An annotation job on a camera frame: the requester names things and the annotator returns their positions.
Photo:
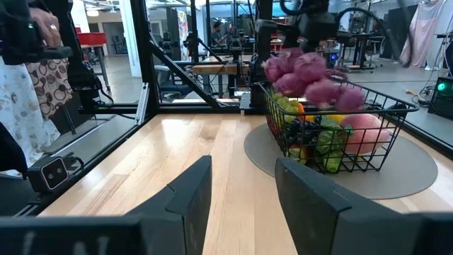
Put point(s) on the person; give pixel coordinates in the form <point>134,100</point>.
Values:
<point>21,106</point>
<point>217,33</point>

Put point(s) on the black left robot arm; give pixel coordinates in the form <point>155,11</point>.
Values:
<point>263,53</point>

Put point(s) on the black grape bunch with leaf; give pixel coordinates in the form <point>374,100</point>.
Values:
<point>301,131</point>

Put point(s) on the green grape bunch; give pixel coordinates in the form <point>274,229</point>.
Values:
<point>288,108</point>

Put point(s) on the computer with green lights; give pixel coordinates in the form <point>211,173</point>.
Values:
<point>442,99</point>

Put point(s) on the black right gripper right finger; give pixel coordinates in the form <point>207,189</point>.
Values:
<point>329,226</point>

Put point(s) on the black table-level camera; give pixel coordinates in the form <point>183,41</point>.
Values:
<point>49,173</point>

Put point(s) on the pink peach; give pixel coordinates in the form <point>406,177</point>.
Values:
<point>364,134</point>

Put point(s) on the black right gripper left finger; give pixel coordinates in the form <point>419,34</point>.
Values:
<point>187,212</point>

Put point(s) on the purple grape bunch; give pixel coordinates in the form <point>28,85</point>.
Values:
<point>308,67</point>

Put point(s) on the wooden workbench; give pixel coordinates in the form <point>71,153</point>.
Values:
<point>219,68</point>

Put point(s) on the silver frame bracket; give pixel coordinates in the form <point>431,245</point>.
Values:
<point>142,102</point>

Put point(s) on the grey round mat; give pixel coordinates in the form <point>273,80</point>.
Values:
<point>389,177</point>

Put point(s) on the orange carrot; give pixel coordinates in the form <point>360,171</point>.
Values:
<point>301,110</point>

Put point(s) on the pink hanging cloth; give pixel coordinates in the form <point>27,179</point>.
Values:
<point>421,32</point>

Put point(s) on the yellow banana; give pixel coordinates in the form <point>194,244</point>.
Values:
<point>336,118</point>

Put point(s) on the black handheld device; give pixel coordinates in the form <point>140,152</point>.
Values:
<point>21,46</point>

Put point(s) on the red storage bin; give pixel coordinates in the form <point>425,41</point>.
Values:
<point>92,39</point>

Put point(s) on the person's hand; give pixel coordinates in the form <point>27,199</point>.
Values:
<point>46,26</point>

